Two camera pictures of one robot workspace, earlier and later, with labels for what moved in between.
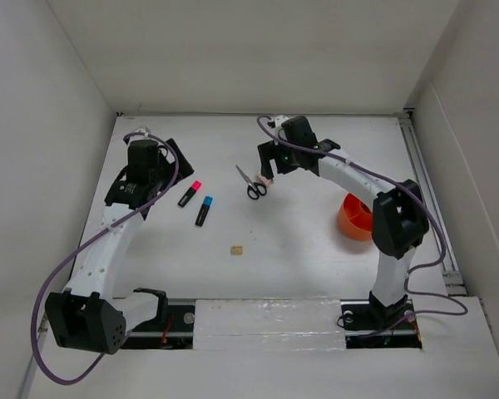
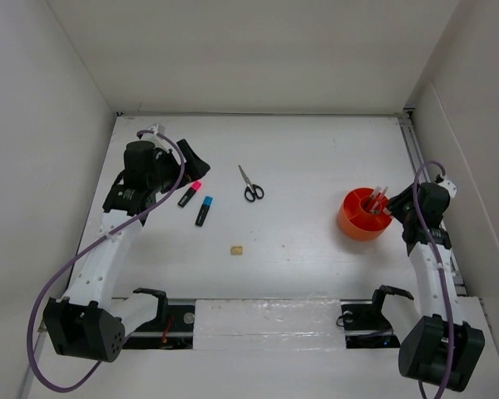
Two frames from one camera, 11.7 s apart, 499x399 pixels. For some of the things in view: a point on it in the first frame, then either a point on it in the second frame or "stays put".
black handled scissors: (254, 189) stays put
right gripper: (269, 150) -> (397, 201)
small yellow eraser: (236, 250) stays put
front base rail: (280, 324) stays put
